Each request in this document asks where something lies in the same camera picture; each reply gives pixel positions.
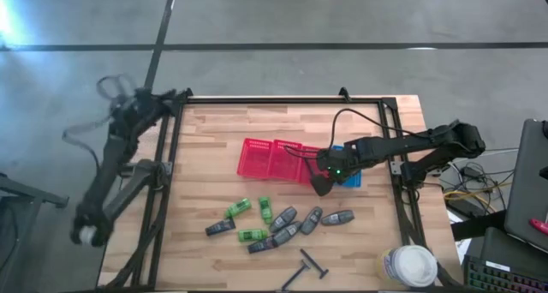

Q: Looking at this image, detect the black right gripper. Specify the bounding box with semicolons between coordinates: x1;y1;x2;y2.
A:
310;146;365;198

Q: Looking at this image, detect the grey travel bottle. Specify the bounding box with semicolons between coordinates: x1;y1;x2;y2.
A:
268;206;299;234
320;209;356;227
299;206;325;236
272;220;303;248

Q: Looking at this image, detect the green travel bottle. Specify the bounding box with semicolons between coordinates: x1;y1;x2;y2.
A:
224;197;253;219
257;195;274;225
237;228;270;243

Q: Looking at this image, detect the dark travel tube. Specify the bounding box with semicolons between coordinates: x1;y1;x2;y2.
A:
247;236;277;255
204;217;237;237

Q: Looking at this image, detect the red plastic mesh basket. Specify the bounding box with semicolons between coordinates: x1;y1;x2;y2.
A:
297;145;331;187
236;137;274;180
267;139;303;182

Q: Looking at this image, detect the blue plastic mesh basket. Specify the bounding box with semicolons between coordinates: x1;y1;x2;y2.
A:
331;145;363;188

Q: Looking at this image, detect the dark side table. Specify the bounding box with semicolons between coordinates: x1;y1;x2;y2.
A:
0;171;70;285

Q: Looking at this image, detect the black disposable razor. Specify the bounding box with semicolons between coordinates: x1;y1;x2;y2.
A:
299;248;331;281
279;259;313;292

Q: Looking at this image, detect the white-lidded wipes canister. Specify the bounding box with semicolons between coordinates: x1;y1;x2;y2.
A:
376;244;439;289

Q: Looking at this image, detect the black backlit keyboard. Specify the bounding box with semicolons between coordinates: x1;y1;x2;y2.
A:
462;254;548;293

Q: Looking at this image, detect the grey laptop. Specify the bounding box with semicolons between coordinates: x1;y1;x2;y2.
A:
503;118;548;254

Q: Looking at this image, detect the red pen-like object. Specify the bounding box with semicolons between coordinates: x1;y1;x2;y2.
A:
528;218;548;236

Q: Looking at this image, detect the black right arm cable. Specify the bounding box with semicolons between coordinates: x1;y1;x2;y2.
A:
283;108;432;162

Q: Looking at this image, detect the black aluminium table frame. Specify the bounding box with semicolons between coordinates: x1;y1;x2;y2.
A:
98;87;466;292

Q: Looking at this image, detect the grey left arm cable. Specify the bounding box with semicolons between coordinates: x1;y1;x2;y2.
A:
61;73;139;165

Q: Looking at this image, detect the yellow cable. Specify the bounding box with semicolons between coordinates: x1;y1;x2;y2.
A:
443;188;515;205

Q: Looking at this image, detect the black floor cable bundle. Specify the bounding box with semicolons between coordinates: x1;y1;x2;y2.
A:
444;159;517;217

